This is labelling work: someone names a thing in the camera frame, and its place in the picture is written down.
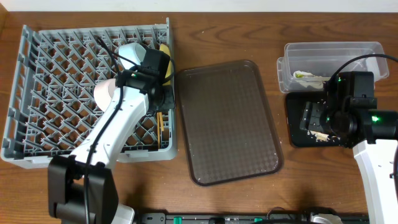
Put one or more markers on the black rectangular tray bin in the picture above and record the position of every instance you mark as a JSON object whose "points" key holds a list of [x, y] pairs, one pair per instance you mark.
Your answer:
{"points": [[295, 137]]}

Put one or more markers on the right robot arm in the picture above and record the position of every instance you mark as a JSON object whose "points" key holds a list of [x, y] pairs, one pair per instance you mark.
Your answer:
{"points": [[350, 113]]}

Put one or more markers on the clear plastic bin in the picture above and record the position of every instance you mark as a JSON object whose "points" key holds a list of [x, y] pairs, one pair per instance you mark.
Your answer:
{"points": [[322, 59]]}

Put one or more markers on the grey plastic dishwasher rack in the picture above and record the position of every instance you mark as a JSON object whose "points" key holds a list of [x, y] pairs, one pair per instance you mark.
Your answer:
{"points": [[52, 108]]}

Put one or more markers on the food scraps pile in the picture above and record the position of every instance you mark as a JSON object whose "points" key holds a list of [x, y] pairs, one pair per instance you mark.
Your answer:
{"points": [[320, 137]]}

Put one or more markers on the white tissue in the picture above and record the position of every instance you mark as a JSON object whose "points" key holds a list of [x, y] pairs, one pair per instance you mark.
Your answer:
{"points": [[311, 82]]}

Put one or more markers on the dark brown serving tray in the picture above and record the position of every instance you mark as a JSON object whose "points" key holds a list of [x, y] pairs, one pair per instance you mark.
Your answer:
{"points": [[227, 123]]}

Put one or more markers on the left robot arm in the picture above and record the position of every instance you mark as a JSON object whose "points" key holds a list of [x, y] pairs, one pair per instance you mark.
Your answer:
{"points": [[81, 187]]}

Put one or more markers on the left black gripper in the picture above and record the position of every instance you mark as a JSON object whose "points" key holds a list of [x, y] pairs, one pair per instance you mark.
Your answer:
{"points": [[168, 101]]}

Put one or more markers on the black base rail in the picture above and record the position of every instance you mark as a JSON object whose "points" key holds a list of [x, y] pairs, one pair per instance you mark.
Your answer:
{"points": [[275, 215]]}

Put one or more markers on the light blue bowl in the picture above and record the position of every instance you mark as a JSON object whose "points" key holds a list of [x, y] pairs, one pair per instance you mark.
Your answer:
{"points": [[130, 53]]}

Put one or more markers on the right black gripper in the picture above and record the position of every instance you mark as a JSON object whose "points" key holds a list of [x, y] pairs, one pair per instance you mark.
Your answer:
{"points": [[311, 117]]}

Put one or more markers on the green snack wrapper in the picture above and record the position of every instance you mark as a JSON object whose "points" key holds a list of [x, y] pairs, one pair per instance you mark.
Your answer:
{"points": [[301, 74]]}

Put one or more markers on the pink white bowl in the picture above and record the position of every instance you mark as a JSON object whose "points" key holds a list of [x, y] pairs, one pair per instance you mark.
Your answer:
{"points": [[103, 93]]}

